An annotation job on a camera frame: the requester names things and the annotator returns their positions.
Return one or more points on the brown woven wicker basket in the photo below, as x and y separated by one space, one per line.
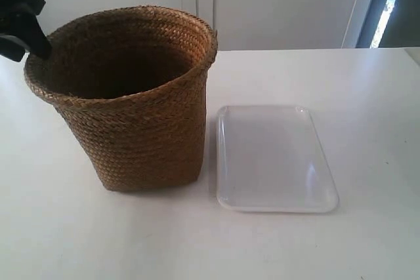
130 84

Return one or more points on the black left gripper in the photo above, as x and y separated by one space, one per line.
32 36

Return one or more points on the white rectangular plastic tray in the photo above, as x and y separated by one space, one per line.
270 159

